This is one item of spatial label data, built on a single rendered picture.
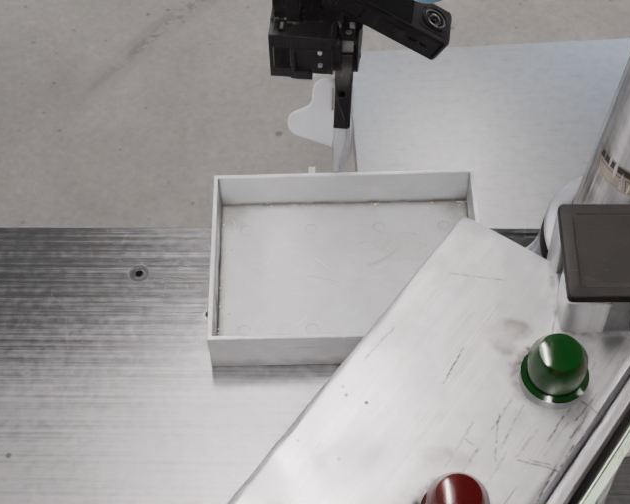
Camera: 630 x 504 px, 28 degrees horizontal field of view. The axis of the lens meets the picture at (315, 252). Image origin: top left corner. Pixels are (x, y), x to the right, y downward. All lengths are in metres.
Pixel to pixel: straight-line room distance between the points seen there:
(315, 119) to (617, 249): 0.70
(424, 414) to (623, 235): 0.11
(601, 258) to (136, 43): 2.26
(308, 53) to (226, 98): 1.43
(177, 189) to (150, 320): 1.17
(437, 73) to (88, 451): 0.60
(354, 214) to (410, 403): 0.86
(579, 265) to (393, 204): 0.86
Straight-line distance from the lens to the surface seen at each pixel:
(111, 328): 1.28
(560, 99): 1.46
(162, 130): 2.54
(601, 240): 0.50
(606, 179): 0.84
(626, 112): 0.80
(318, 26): 1.14
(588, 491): 0.50
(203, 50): 2.68
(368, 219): 1.33
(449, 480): 0.44
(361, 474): 0.47
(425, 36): 1.13
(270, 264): 1.30
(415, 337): 0.50
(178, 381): 1.24
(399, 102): 1.44
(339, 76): 1.14
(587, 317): 0.50
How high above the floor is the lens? 1.90
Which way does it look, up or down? 55 degrees down
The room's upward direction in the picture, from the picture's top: 2 degrees counter-clockwise
